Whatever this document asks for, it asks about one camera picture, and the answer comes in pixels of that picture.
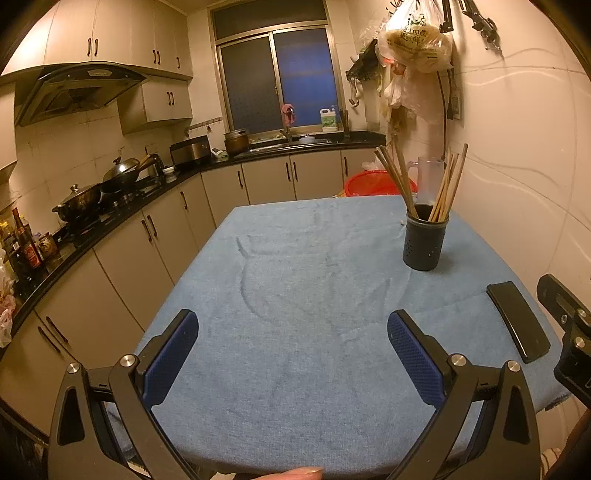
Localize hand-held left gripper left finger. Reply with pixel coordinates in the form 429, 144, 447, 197
48, 308, 200, 480

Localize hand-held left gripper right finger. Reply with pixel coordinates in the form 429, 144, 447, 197
385, 309, 541, 480

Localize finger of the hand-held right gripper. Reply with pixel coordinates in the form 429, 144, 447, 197
537, 273, 591, 330
553, 309, 591, 409

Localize dark grey utensil holder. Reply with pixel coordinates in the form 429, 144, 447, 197
403, 203, 451, 272

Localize bunch of wooden chopsticks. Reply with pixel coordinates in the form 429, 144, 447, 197
374, 138, 469, 222

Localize person's left hand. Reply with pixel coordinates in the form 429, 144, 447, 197
270, 466, 326, 480

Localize black smartphone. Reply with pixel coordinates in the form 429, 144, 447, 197
486, 281, 552, 363

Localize beige lower kitchen cabinets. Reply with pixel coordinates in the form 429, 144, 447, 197
0, 148, 386, 435

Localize beige kitchen cabinets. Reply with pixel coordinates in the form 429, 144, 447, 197
0, 0, 195, 136
0, 148, 386, 435

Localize blue table cloth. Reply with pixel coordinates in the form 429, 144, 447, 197
104, 194, 573, 476

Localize black gas stove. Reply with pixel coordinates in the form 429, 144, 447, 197
55, 178, 164, 241

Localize crumpled plastic bags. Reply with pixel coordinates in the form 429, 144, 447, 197
0, 249, 19, 349

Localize frosted glass mug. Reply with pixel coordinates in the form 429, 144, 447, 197
406, 157, 448, 204

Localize dark sauce bottle red label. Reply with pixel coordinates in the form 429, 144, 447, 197
11, 208, 43, 271

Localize frying pan with glass lid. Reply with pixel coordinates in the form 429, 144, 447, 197
52, 184, 103, 222

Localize red plastic basket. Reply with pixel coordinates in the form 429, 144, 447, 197
345, 169, 419, 197

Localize black kitchen countertop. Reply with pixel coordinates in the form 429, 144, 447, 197
0, 131, 386, 342

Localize wok with steel lid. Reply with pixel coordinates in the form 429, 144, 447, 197
102, 157, 153, 188

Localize brown cooking pot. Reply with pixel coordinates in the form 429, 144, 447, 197
224, 129, 250, 155

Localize steel kitchen sink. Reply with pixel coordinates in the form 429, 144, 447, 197
249, 136, 333, 151

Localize hanging clear plastic bags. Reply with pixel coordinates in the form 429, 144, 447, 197
360, 28, 444, 134

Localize dark range hood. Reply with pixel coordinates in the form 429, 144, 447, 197
14, 65, 151, 127

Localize plastic bag with flatbread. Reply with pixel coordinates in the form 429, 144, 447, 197
376, 0, 455, 75

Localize kitchen window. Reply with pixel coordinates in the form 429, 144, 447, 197
210, 0, 345, 134

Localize beige upper kitchen cabinets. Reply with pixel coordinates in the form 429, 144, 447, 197
0, 0, 195, 136

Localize black power cable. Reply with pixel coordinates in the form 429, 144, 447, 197
436, 69, 455, 148

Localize metal wall shelf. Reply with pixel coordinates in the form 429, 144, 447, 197
346, 39, 379, 84

